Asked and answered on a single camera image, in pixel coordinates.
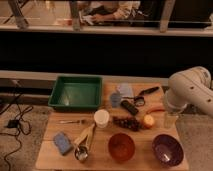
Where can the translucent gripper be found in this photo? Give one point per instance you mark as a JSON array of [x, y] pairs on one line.
[[169, 119]]

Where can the yellow red apple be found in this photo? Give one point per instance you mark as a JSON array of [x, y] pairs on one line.
[[148, 121]]

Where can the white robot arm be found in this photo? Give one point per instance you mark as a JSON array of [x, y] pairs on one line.
[[190, 86]]

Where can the purple bowl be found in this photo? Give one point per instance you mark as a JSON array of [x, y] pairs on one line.
[[167, 150]]

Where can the red orange bowl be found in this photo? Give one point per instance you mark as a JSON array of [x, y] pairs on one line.
[[121, 147]]

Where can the orange carrot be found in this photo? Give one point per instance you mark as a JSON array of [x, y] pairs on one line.
[[155, 109]]

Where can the black remote control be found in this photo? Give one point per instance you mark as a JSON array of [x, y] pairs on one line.
[[129, 107]]

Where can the bunch of dark grapes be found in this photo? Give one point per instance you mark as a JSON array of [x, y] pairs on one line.
[[127, 122]]

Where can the blue grey cloth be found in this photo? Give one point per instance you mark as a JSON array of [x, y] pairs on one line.
[[125, 89]]

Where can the small blue cup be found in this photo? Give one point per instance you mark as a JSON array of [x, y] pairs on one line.
[[115, 99]]

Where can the white paper cup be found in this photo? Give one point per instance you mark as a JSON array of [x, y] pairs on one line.
[[101, 118]]

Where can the silver fork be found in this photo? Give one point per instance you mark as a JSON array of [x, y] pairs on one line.
[[82, 121]]

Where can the green plastic tray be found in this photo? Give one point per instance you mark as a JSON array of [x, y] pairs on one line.
[[76, 93]]

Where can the blue sponge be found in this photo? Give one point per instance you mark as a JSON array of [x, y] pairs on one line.
[[63, 143]]

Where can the person behind glass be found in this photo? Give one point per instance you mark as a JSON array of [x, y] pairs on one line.
[[110, 12]]

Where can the black power adapter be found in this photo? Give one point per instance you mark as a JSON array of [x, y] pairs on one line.
[[13, 124]]

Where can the metal measuring cup wooden handle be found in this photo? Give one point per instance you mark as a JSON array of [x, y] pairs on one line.
[[83, 143]]

